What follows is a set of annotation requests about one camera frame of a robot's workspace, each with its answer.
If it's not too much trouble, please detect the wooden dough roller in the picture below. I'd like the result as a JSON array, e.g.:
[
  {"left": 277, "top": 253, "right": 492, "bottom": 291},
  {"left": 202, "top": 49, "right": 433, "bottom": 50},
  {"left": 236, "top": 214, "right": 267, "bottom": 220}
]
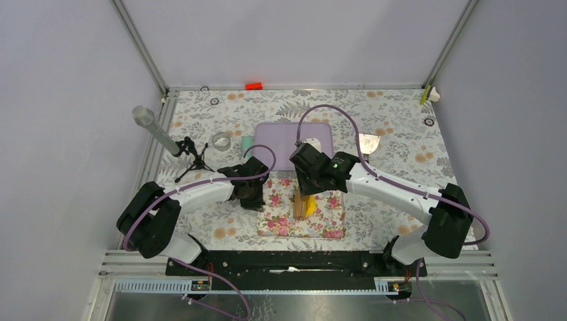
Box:
[{"left": 293, "top": 189, "right": 307, "bottom": 220}]

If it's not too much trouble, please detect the floral rectangular tray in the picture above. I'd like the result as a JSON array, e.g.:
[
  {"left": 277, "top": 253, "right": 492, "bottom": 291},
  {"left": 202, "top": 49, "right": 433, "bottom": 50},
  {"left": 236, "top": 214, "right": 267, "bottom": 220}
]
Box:
[{"left": 257, "top": 178, "right": 346, "bottom": 239}]

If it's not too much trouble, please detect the yellow dough piece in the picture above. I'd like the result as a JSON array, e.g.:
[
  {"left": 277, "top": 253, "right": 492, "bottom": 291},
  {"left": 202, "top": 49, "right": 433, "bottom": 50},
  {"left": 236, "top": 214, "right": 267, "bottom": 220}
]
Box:
[{"left": 305, "top": 195, "right": 317, "bottom": 217}]

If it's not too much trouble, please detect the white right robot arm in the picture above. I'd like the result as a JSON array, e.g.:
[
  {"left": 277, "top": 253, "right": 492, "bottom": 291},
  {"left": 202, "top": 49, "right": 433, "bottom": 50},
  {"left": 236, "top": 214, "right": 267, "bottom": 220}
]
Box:
[{"left": 290, "top": 143, "right": 473, "bottom": 276}]

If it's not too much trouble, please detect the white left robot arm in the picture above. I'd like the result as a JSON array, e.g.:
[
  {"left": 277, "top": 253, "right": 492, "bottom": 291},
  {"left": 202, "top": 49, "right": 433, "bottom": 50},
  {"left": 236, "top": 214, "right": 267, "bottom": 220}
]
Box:
[{"left": 116, "top": 156, "right": 272, "bottom": 275}]

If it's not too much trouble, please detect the purple plastic tray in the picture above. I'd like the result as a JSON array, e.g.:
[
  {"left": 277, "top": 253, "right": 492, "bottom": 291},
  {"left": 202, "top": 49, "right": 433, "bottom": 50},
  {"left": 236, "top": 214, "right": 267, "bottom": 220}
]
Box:
[{"left": 253, "top": 122, "right": 334, "bottom": 171}]

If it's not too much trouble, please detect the black mini tripod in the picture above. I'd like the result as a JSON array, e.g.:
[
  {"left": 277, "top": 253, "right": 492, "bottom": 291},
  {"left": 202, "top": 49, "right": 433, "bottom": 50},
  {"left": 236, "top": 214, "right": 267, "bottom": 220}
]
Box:
[{"left": 174, "top": 136, "right": 214, "bottom": 183}]

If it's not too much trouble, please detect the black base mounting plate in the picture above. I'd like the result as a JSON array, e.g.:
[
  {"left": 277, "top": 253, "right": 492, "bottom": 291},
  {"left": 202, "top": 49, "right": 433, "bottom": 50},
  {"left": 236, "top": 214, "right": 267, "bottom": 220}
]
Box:
[{"left": 165, "top": 250, "right": 427, "bottom": 291}]

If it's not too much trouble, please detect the red block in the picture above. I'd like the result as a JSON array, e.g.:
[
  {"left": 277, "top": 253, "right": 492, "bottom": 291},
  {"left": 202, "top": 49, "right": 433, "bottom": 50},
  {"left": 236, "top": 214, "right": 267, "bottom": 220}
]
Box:
[{"left": 245, "top": 82, "right": 263, "bottom": 90}]

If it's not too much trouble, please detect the silver microphone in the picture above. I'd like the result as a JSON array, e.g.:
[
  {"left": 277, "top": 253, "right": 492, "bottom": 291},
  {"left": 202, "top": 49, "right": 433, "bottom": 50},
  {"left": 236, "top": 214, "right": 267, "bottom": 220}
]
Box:
[{"left": 132, "top": 106, "right": 181, "bottom": 157}]

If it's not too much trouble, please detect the white yellow corner clip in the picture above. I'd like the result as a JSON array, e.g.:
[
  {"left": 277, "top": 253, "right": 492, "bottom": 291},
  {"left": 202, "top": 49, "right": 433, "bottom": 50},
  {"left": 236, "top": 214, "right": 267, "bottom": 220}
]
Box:
[{"left": 420, "top": 85, "right": 441, "bottom": 105}]

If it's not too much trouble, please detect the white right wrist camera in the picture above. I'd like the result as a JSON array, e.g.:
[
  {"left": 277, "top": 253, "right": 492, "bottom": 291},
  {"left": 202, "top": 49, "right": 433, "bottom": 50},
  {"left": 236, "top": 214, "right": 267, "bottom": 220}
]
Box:
[{"left": 304, "top": 137, "right": 322, "bottom": 152}]

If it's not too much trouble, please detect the teal handled tool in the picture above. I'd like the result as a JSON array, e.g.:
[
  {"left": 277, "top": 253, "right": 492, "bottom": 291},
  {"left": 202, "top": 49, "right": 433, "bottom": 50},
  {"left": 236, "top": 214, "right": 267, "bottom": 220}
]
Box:
[{"left": 241, "top": 136, "right": 253, "bottom": 161}]

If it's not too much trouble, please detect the metal spatula wooden handle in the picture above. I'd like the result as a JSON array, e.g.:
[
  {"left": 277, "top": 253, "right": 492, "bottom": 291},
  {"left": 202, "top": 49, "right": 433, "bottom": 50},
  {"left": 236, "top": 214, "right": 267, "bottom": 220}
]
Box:
[{"left": 358, "top": 133, "right": 381, "bottom": 156}]

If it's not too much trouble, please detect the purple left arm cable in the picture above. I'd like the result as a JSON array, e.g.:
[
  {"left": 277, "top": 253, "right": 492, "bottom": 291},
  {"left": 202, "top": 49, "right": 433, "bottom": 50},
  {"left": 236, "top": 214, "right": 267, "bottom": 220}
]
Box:
[{"left": 122, "top": 144, "right": 277, "bottom": 321}]

